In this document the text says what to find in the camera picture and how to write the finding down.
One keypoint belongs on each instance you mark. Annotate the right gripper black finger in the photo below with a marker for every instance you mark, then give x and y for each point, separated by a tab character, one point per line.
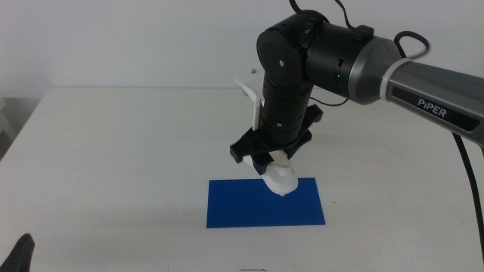
292	152
263	166

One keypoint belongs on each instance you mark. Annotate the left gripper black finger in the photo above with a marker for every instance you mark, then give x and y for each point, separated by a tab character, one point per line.
20	257

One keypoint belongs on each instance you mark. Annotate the white miniature shoe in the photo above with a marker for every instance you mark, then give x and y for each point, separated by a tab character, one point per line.
283	181

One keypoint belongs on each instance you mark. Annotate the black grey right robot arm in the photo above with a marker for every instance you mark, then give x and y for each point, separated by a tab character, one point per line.
416	83

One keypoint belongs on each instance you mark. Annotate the blue rectangular mat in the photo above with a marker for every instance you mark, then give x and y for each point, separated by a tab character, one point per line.
242	208

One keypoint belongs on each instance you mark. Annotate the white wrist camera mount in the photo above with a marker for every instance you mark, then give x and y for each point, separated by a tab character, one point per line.
254	96

